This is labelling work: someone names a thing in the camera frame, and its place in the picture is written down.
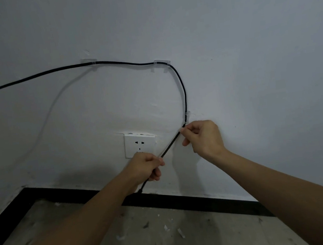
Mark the person's right hand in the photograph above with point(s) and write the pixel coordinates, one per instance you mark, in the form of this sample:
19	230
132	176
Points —
207	138

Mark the person's left hand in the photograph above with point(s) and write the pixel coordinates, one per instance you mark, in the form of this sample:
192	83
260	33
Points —
142	166

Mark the person's right thumb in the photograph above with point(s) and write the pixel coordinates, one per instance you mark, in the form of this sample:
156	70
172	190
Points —
187	130

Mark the person's left thumb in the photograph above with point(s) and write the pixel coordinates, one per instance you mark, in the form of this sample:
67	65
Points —
154	159

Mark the person's right forearm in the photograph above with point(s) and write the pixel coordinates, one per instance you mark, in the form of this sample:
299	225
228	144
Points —
290	193

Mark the person's left forearm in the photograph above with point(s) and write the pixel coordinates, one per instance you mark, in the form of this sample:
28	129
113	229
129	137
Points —
66	232

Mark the black baseboard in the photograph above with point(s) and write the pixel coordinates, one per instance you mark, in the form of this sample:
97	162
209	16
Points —
171	199

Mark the white wall socket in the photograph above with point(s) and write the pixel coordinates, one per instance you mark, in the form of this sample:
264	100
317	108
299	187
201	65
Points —
136	145

